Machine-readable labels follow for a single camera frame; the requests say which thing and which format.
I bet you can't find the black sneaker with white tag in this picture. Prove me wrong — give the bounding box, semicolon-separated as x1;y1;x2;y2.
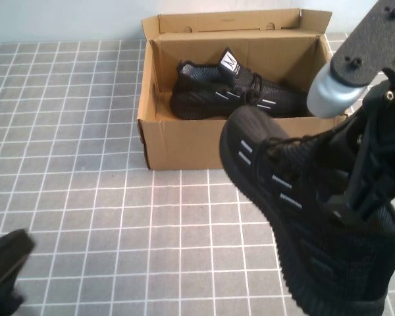
169;47;312;119

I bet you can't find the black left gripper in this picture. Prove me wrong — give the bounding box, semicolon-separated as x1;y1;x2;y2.
0;228;38;316

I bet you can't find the black knit sneaker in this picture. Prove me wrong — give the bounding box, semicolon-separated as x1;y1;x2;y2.
219;105;395;316

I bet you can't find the brown cardboard shoe box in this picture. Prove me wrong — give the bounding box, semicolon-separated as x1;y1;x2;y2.
137;8;350;171

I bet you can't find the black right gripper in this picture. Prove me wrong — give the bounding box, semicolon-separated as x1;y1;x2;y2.
325;67;395;228

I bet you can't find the grey white-checked tablecloth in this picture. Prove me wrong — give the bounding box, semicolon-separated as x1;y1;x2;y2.
0;31;395;316

